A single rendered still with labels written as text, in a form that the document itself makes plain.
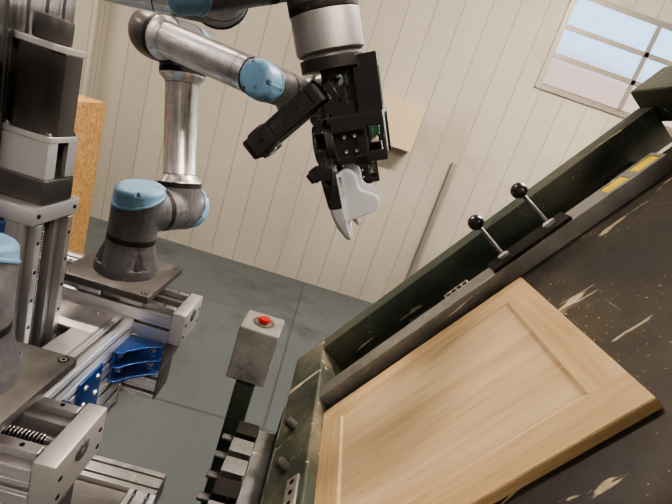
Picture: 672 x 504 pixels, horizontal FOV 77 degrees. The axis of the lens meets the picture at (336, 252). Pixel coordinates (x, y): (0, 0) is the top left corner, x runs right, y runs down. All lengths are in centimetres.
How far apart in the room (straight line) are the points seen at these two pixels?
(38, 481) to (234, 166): 357
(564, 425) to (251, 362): 90
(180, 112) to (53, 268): 49
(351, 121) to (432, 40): 364
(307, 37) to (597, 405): 57
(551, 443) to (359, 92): 51
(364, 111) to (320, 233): 365
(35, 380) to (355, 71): 67
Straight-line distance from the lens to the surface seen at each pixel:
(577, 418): 68
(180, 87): 123
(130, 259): 116
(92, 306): 124
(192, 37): 105
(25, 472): 80
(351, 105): 50
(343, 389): 113
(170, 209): 117
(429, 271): 126
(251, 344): 130
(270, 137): 51
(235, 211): 420
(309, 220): 410
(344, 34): 49
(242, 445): 116
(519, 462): 68
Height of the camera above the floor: 155
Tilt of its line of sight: 16 degrees down
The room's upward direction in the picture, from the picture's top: 18 degrees clockwise
